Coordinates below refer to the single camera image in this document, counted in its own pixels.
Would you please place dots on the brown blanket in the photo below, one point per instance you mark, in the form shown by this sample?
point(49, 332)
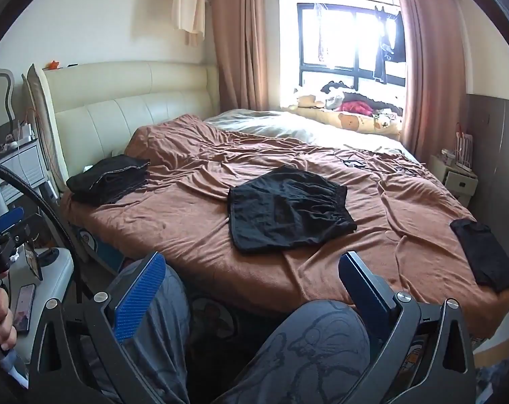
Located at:
point(187, 223)

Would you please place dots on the cream padded headboard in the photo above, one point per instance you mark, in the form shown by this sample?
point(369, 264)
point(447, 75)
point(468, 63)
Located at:
point(124, 105)

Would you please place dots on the person's left leg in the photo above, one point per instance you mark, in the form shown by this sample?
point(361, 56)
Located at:
point(162, 328)

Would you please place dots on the person's left hand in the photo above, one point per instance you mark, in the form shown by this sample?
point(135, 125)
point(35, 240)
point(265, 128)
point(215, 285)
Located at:
point(0, 315)

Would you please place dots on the folded black garment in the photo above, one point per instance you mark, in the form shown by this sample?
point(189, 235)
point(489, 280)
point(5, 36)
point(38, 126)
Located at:
point(485, 252)

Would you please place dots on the orange toy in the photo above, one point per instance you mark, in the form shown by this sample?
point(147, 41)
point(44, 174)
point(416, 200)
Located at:
point(52, 65)

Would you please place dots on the smartphone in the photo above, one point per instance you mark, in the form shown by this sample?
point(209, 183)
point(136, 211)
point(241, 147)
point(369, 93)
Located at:
point(24, 308)

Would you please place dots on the white bed sheet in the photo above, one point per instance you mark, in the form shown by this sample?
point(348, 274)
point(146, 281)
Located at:
point(288, 128)

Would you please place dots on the black pants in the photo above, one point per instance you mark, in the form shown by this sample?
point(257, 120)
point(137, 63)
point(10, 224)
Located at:
point(288, 210)

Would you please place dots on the brown curtain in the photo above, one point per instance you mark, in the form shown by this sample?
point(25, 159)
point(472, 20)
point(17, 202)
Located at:
point(431, 63)
point(241, 38)

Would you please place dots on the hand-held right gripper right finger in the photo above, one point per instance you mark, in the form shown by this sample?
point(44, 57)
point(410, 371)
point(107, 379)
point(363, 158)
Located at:
point(363, 298)

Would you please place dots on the phone on stand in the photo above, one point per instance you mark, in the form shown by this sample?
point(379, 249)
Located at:
point(33, 263)

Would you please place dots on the hanging light garment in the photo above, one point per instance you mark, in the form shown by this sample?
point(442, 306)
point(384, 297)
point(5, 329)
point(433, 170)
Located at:
point(321, 33)

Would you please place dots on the tan plush bear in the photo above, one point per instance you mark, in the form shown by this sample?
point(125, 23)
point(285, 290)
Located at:
point(308, 100)

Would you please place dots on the white power strip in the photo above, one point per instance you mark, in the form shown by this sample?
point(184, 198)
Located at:
point(464, 149)

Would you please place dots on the person's leg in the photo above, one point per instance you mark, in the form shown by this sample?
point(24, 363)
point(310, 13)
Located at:
point(162, 328)
point(304, 357)

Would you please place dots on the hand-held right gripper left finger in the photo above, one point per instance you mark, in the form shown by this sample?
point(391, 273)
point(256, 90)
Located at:
point(138, 298)

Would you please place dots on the stack of folded black clothes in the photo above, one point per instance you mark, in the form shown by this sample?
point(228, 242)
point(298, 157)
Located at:
point(107, 179)

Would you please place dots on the white dresser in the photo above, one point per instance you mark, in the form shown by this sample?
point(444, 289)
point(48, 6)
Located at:
point(21, 164)

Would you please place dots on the black and white plush toy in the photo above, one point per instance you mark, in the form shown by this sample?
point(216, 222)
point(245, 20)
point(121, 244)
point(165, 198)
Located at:
point(336, 92)

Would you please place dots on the cartoon printed bed skirt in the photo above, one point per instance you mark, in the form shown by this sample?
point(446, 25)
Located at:
point(90, 240)

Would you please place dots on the black framed window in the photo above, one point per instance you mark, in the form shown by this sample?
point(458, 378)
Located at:
point(347, 42)

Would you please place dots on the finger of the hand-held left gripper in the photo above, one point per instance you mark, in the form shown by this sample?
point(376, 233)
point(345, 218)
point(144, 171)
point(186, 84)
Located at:
point(8, 220)

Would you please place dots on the red garment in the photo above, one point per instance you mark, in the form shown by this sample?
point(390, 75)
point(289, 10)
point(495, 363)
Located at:
point(357, 108)

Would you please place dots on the hanging cream garment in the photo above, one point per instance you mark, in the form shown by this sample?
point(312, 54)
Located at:
point(190, 4)

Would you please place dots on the cream nightstand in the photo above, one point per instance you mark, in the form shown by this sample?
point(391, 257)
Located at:
point(454, 179)

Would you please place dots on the black bag on sill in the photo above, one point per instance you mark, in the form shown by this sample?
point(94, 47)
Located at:
point(384, 46)

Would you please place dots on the white framed mirror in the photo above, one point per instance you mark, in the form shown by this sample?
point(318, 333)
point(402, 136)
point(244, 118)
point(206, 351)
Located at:
point(0, 96)

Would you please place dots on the patterned cream pillow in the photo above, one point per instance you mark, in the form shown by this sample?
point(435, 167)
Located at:
point(355, 122)

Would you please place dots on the person's right leg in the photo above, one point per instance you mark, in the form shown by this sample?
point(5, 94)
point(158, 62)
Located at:
point(304, 357)

